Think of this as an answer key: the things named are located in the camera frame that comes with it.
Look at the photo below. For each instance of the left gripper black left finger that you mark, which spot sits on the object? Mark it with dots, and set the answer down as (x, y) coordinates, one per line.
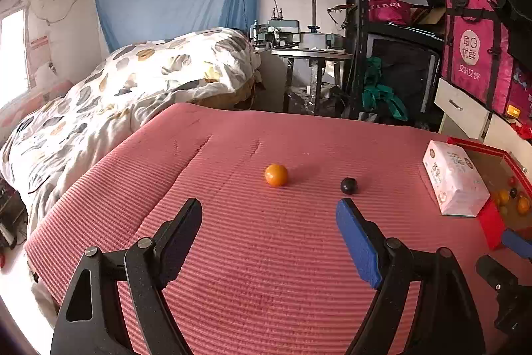
(91, 319)

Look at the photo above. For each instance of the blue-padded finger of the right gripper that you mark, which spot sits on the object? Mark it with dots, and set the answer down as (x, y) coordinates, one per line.
(517, 244)

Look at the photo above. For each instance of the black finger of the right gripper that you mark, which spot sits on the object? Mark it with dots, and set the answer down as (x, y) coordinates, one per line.
(496, 276)

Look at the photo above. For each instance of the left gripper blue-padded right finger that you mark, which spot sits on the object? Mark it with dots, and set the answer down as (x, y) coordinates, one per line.
(446, 320)

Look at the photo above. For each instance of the large orange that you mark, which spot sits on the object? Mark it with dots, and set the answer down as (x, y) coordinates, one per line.
(523, 205)
(503, 197)

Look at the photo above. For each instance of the red tomato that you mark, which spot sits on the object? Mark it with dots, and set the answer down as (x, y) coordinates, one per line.
(512, 182)

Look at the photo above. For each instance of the dark plum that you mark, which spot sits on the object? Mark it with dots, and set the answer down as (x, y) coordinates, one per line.
(349, 186)
(513, 192)

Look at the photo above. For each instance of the small orange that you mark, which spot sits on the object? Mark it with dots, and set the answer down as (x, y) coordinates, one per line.
(276, 175)

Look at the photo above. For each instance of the red cardboard box tray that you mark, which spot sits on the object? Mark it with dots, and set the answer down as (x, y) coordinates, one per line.
(509, 204)

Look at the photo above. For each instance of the pink tissue pack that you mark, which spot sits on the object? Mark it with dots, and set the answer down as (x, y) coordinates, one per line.
(457, 184)

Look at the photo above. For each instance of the red cloth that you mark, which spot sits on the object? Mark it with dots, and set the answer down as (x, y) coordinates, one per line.
(524, 131)

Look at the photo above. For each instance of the white drawer cabinet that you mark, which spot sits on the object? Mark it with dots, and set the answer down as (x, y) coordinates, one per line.
(463, 117)

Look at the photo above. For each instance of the red foam mat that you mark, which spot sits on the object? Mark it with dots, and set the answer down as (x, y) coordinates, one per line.
(268, 272)

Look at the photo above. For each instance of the pink delivery bag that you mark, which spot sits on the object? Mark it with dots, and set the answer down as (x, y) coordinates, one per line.
(476, 59)

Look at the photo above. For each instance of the patterned white quilt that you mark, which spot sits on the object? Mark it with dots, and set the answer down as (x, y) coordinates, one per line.
(53, 146)

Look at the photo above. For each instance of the metal sewing table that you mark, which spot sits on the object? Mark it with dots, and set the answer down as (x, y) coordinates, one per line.
(317, 62)

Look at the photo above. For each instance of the pink bag on shelf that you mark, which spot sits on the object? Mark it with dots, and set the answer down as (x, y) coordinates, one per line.
(393, 11)

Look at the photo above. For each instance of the sewing machine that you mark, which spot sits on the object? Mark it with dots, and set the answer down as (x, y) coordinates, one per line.
(278, 33)

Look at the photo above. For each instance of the black metal shelf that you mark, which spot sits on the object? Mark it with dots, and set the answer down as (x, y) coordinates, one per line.
(394, 70)

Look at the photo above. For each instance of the white cabinet with handle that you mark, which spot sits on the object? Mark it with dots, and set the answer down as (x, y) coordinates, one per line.
(501, 135)

